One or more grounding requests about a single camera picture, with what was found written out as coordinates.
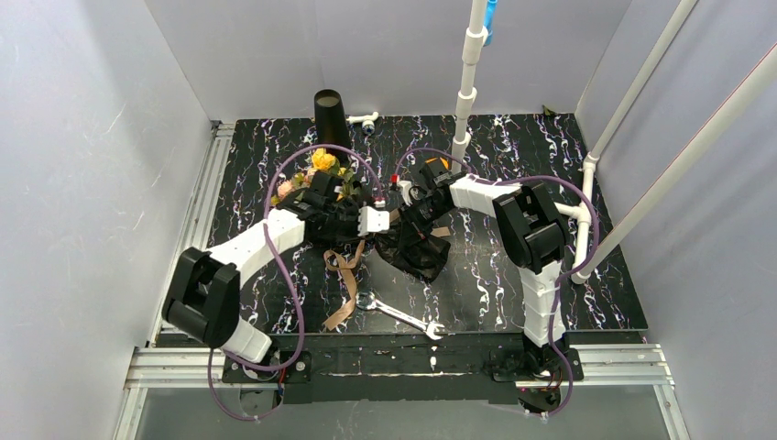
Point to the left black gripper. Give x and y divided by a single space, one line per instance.
350 216

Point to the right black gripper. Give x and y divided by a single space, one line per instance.
416 210

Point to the tan satin ribbon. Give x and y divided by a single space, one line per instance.
335 261

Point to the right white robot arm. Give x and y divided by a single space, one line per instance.
531 228

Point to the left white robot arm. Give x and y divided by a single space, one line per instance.
203 299

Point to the black cone vase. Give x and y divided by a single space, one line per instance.
330 123

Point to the orange tape measure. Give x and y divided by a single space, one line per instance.
437 164

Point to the silver combination wrench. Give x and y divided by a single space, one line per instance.
368 301

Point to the small white pipe fitting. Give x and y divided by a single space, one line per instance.
367 122

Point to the blue clip on pipe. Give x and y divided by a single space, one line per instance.
488 20

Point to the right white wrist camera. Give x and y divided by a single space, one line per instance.
401 187

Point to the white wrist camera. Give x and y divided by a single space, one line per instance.
401 187
372 221

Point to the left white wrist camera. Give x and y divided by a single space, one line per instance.
372 221

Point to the white pvc pipe frame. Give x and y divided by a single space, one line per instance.
677 81

